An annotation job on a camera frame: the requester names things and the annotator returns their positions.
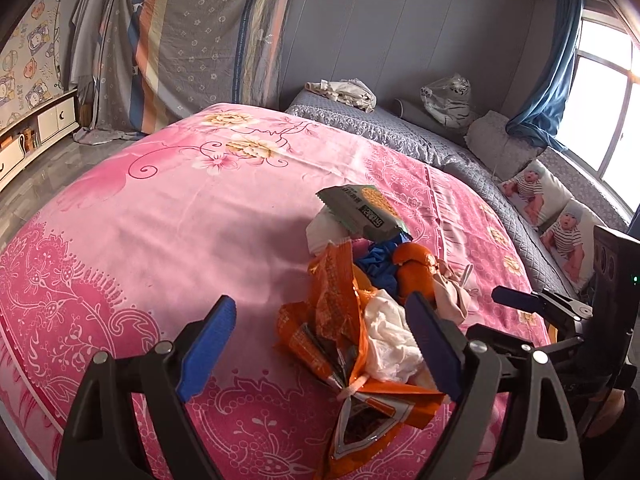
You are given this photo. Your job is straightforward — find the window with white frame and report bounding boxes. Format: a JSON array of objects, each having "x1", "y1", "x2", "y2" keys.
[{"x1": 558, "y1": 10, "x2": 639, "y2": 210}]

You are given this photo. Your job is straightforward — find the white tissue front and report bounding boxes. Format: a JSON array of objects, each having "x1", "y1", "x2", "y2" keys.
[{"x1": 363, "y1": 289, "x2": 436, "y2": 390}]

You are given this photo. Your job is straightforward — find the baby print pillow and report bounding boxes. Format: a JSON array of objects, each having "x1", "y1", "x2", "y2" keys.
[
  {"x1": 541, "y1": 198, "x2": 605, "y2": 292},
  {"x1": 500, "y1": 159, "x2": 573, "y2": 228}
]

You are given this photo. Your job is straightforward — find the baby print pillow near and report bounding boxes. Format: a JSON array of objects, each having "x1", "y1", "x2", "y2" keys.
[{"x1": 541, "y1": 198, "x2": 605, "y2": 292}]

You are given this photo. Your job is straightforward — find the baby print pillow far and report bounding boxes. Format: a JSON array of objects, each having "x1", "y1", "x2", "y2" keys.
[{"x1": 500, "y1": 159, "x2": 573, "y2": 228}]

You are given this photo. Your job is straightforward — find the white low cabinet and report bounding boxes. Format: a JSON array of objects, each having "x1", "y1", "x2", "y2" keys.
[{"x1": 0, "y1": 89, "x2": 79, "y2": 191}]

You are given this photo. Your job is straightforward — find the grey quilted sofa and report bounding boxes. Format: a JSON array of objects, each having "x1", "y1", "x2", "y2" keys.
[{"x1": 284, "y1": 89, "x2": 632, "y2": 302}]

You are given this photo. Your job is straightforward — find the grey green snack packet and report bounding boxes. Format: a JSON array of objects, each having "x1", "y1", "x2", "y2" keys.
[{"x1": 317, "y1": 184, "x2": 412, "y2": 243}]

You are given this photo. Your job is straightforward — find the orange peel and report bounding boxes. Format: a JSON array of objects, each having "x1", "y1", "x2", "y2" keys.
[
  {"x1": 352, "y1": 264, "x2": 378, "y2": 292},
  {"x1": 393, "y1": 242, "x2": 436, "y2": 304}
]

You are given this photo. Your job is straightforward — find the white tissue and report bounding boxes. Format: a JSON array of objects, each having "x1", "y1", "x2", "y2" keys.
[
  {"x1": 363, "y1": 289, "x2": 436, "y2": 390},
  {"x1": 306, "y1": 206, "x2": 352, "y2": 256}
]

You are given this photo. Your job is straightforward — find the pink floral table cover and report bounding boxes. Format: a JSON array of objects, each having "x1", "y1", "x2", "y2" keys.
[{"x1": 1, "y1": 104, "x2": 548, "y2": 479}]

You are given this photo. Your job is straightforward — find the person's right hand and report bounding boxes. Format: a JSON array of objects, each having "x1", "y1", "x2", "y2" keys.
[{"x1": 582, "y1": 389, "x2": 626, "y2": 438}]

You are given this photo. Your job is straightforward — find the blue nitrile glove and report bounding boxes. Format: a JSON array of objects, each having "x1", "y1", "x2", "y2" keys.
[{"x1": 355, "y1": 232, "x2": 412, "y2": 299}]

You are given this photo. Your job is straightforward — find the cartoon wall poster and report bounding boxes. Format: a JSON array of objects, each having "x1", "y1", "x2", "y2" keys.
[{"x1": 0, "y1": 0, "x2": 63, "y2": 129}]

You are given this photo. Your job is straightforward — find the blue curtain left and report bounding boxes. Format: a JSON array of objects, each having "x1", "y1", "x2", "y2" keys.
[{"x1": 506, "y1": 0, "x2": 584, "y2": 152}]

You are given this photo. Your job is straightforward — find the tiger plush toy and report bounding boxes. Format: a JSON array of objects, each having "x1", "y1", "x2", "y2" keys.
[{"x1": 420, "y1": 74, "x2": 480, "y2": 130}]

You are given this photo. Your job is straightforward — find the striped sheet covered wardrobe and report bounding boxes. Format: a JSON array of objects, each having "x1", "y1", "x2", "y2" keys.
[{"x1": 92, "y1": 0, "x2": 290, "y2": 134}]

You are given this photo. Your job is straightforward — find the cream crumpled clothes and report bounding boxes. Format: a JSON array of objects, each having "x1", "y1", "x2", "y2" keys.
[{"x1": 305, "y1": 78, "x2": 378, "y2": 113}]

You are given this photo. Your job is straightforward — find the grey quilted cushion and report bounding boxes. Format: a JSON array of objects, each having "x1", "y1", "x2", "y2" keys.
[{"x1": 465, "y1": 110, "x2": 544, "y2": 181}]

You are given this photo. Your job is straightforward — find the grey hanging cloth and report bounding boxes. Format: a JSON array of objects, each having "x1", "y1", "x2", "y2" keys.
[{"x1": 68, "y1": 0, "x2": 111, "y2": 103}]

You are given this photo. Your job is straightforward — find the orange snack wrapper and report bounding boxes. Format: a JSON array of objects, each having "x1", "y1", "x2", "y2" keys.
[{"x1": 277, "y1": 242, "x2": 445, "y2": 479}]

